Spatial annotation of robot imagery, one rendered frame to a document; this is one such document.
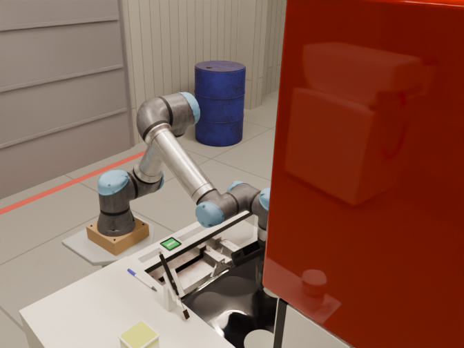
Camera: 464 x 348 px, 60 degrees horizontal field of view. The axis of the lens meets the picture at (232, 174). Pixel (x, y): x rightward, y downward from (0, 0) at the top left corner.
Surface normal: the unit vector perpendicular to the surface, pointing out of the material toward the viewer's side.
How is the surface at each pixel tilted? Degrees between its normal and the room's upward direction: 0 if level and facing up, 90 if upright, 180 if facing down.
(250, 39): 90
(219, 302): 0
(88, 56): 90
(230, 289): 0
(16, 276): 0
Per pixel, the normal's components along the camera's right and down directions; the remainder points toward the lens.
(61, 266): 0.04, -0.89
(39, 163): 0.80, 0.30
